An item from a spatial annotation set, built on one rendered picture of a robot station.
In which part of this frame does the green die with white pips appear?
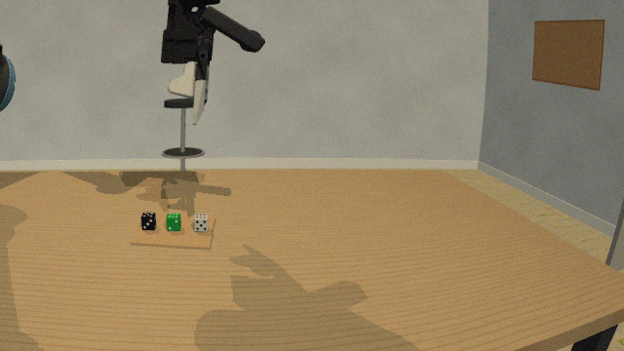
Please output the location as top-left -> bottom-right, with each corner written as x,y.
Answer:
166,214 -> 181,231

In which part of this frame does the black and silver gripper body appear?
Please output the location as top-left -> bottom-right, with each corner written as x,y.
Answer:
161,0 -> 220,65

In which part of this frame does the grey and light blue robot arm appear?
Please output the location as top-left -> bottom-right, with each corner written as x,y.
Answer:
0,6 -> 265,112

